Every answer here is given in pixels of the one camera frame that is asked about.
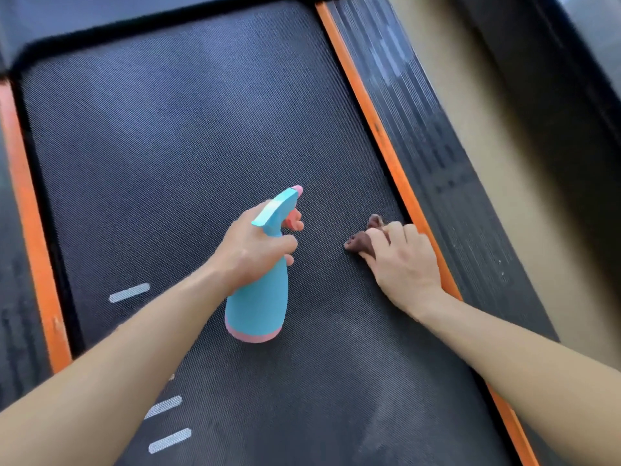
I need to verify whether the person's right hand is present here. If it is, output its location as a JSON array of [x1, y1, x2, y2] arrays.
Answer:
[[359, 220, 445, 318]]

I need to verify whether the person's left hand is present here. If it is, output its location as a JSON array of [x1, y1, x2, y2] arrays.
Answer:
[[213, 199, 305, 295]]

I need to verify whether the brown cleaning cloth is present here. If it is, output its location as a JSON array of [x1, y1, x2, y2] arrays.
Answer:
[[344, 214, 392, 261]]

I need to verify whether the blue pink spray bottle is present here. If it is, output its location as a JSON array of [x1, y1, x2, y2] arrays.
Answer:
[[224, 185, 304, 344]]

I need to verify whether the person's right forearm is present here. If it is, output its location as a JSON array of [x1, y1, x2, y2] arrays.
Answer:
[[418, 291, 621, 466]]

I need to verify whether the person's left forearm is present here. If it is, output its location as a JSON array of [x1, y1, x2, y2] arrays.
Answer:
[[0, 259, 236, 466]]

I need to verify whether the black treadmill belt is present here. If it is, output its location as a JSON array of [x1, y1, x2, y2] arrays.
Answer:
[[19, 0, 516, 466]]

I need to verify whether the black treadmill frame orange trim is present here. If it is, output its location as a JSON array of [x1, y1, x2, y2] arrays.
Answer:
[[0, 0, 563, 466]]

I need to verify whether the black metal frame beam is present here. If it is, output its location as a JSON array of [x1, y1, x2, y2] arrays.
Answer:
[[449, 0, 621, 372]]

